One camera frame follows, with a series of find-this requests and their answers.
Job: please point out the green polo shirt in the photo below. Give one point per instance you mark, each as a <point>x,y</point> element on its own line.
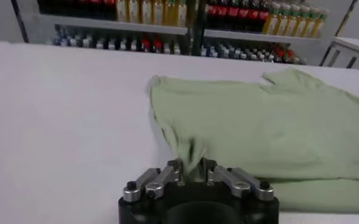
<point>258,121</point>

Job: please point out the white side table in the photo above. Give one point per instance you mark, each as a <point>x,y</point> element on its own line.
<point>356,44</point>

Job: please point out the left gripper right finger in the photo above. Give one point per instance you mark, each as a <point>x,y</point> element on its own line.
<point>237,182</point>

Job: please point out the small red-cap cola bottle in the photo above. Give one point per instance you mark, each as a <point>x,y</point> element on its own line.
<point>289,55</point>
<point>279,54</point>
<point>157,45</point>
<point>145,45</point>

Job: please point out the yellow tea bottle green label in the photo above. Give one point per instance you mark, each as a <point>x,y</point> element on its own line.
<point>170,12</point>
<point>281,23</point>
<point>158,12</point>
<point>145,12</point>
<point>182,13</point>
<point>310,26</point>
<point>319,27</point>
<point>291,25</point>
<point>301,25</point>
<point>121,12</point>
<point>270,22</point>
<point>133,12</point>

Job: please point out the small green-tinted bottle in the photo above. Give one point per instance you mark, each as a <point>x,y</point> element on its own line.
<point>73,42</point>
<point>86,42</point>

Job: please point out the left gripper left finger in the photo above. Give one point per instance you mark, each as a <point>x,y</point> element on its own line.
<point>158,182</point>

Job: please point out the open beverage cooler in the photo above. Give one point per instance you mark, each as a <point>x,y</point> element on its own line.
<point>258,36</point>
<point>106,25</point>

